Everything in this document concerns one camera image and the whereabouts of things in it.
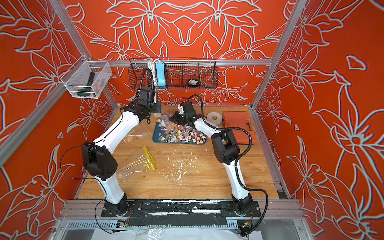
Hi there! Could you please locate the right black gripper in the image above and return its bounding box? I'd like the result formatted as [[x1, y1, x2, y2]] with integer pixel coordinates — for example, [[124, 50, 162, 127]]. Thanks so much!
[[172, 109, 194, 125]]

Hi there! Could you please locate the dark teal tray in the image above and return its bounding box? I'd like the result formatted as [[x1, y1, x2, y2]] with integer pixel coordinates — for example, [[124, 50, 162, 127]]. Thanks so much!
[[152, 118, 208, 145]]

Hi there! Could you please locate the candy ziploc bag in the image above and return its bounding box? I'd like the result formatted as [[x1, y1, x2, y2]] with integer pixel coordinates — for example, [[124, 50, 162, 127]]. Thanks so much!
[[117, 146, 156, 182], [157, 113, 176, 128], [121, 123, 150, 145]]

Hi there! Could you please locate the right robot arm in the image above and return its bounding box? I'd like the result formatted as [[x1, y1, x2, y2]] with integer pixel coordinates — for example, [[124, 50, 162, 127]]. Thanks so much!
[[171, 101, 253, 215]]

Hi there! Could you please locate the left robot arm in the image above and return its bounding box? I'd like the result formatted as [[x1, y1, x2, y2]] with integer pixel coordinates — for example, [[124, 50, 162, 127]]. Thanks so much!
[[82, 87, 161, 217]]

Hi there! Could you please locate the poured candy pile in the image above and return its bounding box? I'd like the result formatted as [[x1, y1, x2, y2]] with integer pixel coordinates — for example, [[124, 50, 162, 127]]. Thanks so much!
[[155, 116, 208, 144]]

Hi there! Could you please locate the white tape roll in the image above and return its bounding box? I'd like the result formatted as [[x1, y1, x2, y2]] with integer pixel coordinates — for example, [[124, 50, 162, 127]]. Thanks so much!
[[207, 112, 223, 126]]

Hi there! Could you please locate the light blue box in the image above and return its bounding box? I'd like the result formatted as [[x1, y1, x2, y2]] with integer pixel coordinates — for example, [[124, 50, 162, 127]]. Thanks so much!
[[156, 62, 166, 89]]

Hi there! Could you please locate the orange tool case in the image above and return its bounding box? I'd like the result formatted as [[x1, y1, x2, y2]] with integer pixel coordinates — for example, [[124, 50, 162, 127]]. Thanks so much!
[[223, 111, 256, 145]]

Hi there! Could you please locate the green black tool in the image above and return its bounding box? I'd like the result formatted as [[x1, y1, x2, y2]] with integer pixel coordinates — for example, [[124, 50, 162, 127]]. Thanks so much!
[[77, 72, 95, 97]]

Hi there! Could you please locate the clear plastic bin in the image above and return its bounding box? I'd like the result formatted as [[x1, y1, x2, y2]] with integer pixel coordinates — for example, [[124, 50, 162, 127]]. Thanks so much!
[[60, 56, 112, 99]]

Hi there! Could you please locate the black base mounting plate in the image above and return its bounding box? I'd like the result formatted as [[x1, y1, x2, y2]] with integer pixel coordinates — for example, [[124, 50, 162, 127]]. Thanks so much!
[[101, 199, 262, 229]]

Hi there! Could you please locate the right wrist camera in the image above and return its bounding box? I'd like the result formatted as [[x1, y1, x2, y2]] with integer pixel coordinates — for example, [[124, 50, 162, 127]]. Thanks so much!
[[178, 104, 185, 115]]

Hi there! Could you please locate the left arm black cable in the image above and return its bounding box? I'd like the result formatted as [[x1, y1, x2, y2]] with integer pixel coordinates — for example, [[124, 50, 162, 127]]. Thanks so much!
[[59, 68, 155, 235]]

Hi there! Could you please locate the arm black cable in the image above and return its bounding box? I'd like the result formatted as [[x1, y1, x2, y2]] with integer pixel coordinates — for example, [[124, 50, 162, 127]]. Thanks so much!
[[59, 68, 155, 235], [186, 94, 269, 236]]

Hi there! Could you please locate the white cable bundle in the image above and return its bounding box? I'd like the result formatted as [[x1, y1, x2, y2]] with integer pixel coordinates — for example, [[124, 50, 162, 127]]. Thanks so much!
[[147, 59, 158, 87]]

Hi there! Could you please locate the black wire basket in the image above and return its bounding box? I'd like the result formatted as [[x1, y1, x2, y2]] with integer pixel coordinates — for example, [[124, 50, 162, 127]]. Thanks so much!
[[128, 58, 219, 90]]

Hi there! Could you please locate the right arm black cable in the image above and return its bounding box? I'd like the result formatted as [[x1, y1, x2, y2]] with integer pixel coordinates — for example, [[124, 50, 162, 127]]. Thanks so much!
[[186, 94, 269, 236]]

